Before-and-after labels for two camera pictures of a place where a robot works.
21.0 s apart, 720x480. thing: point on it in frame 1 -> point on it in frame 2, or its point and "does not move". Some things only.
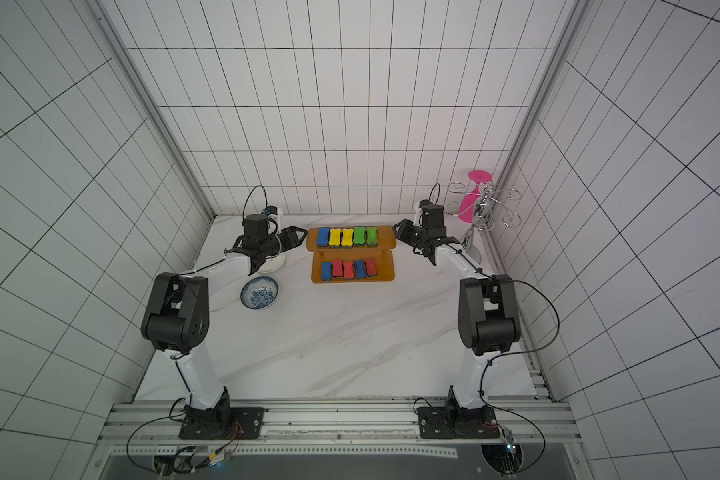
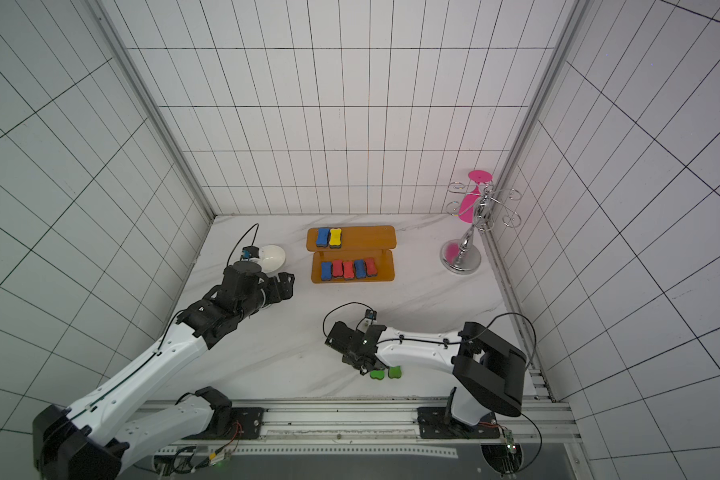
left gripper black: (292, 238) -> (286, 288)
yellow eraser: (335, 238) does not move
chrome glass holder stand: (482, 208) does not move
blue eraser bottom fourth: (360, 269) does not move
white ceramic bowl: (273, 263) does not move
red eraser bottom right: (371, 268) does not move
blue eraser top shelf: (322, 239) does not move
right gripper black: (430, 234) -> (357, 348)
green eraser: (372, 236) -> (394, 372)
